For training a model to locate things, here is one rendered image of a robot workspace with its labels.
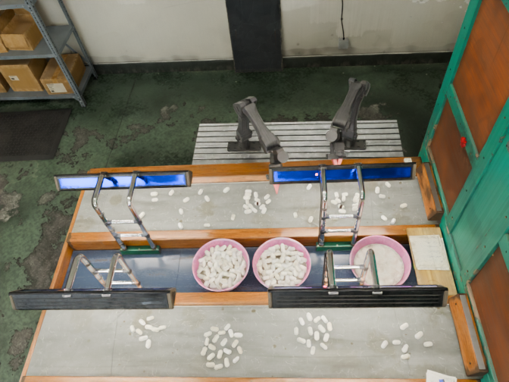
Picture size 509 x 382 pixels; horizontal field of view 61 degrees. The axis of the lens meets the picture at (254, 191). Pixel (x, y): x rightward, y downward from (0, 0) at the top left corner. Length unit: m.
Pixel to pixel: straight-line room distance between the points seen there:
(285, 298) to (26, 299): 0.96
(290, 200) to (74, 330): 1.17
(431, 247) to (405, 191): 0.35
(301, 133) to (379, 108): 1.30
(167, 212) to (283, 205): 0.60
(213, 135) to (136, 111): 1.48
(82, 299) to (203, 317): 0.52
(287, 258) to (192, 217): 0.53
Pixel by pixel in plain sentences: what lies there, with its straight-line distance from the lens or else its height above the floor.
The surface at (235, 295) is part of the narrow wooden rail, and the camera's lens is 1.94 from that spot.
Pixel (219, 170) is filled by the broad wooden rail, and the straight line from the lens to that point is 2.33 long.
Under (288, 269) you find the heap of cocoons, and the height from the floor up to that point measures 0.73.
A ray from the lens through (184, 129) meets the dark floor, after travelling 3.69.
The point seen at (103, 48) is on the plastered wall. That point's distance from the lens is 4.37.
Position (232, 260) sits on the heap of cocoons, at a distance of 2.05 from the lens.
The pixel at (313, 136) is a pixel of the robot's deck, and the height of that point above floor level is 0.67.
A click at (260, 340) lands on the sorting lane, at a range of 1.89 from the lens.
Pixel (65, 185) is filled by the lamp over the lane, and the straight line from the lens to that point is 2.12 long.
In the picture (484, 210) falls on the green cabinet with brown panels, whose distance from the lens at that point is 1.77.
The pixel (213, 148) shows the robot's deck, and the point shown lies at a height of 0.67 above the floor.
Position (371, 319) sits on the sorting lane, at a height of 0.74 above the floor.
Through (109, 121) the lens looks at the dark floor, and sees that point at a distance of 4.00.
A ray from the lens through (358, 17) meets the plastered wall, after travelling 3.90.
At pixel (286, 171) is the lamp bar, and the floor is 1.10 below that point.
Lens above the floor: 2.54
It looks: 53 degrees down
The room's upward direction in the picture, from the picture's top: 8 degrees counter-clockwise
